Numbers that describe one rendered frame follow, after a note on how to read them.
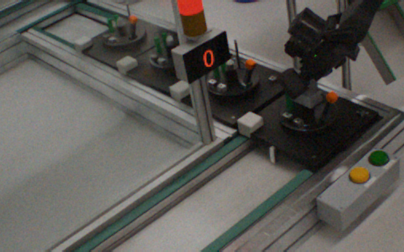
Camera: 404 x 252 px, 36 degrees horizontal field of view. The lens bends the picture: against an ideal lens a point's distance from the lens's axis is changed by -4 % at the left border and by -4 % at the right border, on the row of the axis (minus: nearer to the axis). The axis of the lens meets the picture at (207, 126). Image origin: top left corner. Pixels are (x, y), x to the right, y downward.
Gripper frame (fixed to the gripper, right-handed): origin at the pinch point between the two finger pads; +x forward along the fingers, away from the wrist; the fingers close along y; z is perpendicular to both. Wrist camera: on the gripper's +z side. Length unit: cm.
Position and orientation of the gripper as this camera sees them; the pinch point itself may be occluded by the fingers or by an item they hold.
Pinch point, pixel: (303, 78)
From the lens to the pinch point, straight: 148.0
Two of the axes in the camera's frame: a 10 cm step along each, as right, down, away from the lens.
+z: -6.1, -7.9, 1.1
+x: -3.3, 3.7, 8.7
